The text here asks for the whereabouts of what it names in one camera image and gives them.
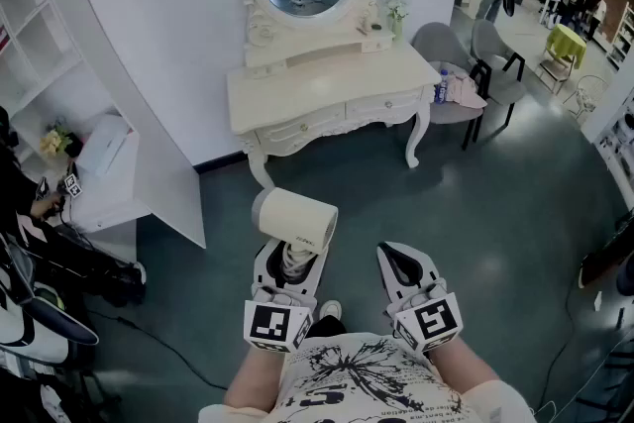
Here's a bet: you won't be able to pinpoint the person's white shoe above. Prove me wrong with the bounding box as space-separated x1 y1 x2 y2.
319 299 344 324

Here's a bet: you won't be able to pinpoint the cream hair dryer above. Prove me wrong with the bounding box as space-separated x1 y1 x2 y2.
251 186 340 286

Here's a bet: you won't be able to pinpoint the person's white printed shirt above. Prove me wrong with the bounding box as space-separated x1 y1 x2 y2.
197 331 539 423

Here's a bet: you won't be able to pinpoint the yellow flower bunch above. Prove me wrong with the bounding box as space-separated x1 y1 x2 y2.
39 123 75 159

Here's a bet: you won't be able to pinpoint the person's left forearm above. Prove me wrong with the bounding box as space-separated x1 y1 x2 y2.
223 345 298 412

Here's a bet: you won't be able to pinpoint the black and white machine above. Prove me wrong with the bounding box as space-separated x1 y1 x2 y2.
0 232 100 363

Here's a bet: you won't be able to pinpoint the person's right forearm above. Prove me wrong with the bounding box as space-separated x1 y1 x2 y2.
426 336 502 400

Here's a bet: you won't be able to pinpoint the white flowers in vase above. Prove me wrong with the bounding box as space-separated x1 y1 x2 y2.
379 0 411 42

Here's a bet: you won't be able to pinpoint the blue water bottle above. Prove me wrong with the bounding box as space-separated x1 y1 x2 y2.
434 68 451 104

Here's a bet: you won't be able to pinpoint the white dressing table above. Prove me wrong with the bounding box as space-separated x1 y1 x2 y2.
226 0 442 190

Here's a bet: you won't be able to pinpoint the black floor cable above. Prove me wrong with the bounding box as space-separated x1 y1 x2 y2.
87 309 230 391

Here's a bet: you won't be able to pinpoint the white display shelf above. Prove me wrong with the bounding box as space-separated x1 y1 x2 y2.
579 86 634 209

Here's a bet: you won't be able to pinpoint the white bookshelf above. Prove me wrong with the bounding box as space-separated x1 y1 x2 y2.
0 0 207 264

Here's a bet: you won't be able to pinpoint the white wire chair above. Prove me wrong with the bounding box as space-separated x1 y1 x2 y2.
563 73 609 121

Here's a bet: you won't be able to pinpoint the person's black trousers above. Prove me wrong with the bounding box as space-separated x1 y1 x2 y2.
306 315 348 339

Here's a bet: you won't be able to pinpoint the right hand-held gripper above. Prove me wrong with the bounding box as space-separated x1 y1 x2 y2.
376 241 465 353

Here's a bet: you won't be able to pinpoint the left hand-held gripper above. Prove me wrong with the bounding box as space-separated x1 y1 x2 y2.
242 240 326 354

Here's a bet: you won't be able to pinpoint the pink cloth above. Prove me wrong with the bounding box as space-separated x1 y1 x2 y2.
447 71 489 109

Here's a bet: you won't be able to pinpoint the white flat box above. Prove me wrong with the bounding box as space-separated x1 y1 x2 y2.
76 113 141 178

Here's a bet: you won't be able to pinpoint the grey chair with pink cloth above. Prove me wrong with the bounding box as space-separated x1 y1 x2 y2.
411 22 489 151

